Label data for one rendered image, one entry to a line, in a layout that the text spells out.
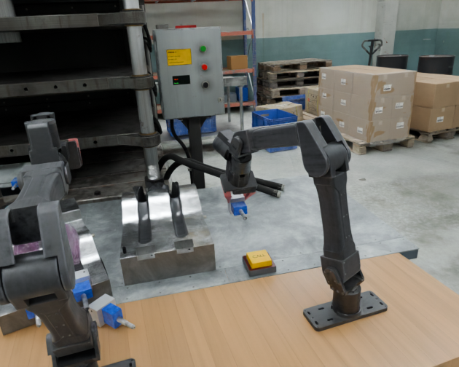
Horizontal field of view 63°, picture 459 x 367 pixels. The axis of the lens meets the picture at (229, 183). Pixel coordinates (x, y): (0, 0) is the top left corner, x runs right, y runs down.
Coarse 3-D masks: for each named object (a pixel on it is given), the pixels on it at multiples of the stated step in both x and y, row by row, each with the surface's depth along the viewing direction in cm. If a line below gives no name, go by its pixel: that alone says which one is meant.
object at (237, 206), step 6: (234, 198) 117; (240, 198) 118; (228, 204) 120; (234, 204) 116; (240, 204) 116; (228, 210) 121; (234, 210) 114; (240, 210) 113; (246, 210) 115; (246, 216) 110
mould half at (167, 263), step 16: (128, 192) 133; (160, 192) 131; (192, 192) 131; (128, 208) 125; (160, 208) 126; (192, 208) 127; (128, 224) 120; (160, 224) 120; (192, 224) 118; (128, 240) 110; (160, 240) 109; (176, 240) 108; (208, 240) 108; (128, 256) 102; (160, 256) 104; (176, 256) 105; (192, 256) 106; (208, 256) 107; (128, 272) 103; (144, 272) 104; (160, 272) 105; (176, 272) 107; (192, 272) 108
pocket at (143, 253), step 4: (136, 248) 106; (140, 248) 106; (144, 248) 107; (148, 248) 107; (152, 248) 107; (136, 252) 106; (140, 252) 107; (144, 252) 107; (148, 252) 107; (152, 252) 108; (140, 256) 106; (144, 256) 106; (148, 256) 106; (152, 256) 106
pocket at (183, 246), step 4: (184, 240) 109; (188, 240) 109; (192, 240) 108; (176, 244) 108; (180, 244) 109; (184, 244) 109; (188, 244) 109; (192, 244) 110; (176, 248) 109; (180, 248) 109; (184, 248) 109; (188, 248) 109; (192, 248) 109; (180, 252) 108; (184, 252) 105; (188, 252) 105
